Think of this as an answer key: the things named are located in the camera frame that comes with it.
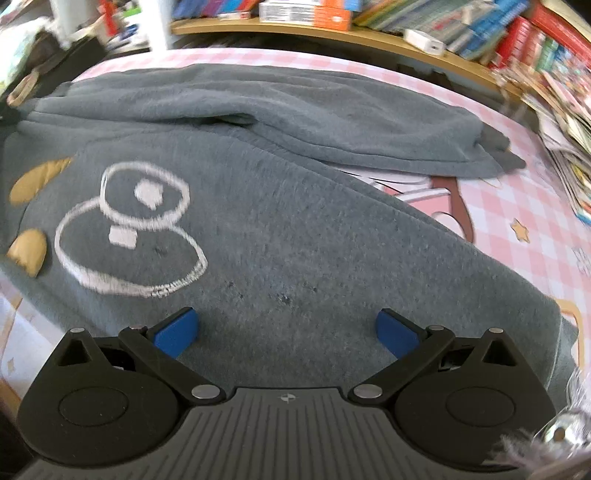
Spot white power adapter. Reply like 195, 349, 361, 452
403, 29, 447, 56

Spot wooden book shelf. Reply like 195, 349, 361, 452
169, 18, 499, 90

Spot black box case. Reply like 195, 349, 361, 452
1, 30, 106, 119

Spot stack of magazines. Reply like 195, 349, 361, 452
507, 62, 590, 224

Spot grey fleece pants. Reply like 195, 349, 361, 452
0, 63, 581, 407

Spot pink watch strap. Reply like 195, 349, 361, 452
6, 68, 42, 108

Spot pink checkered table cloth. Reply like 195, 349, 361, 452
0, 47, 591, 407

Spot orange white medicine box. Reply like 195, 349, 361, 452
259, 0, 363, 31

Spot row of leaning books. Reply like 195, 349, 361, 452
172, 1, 590, 71

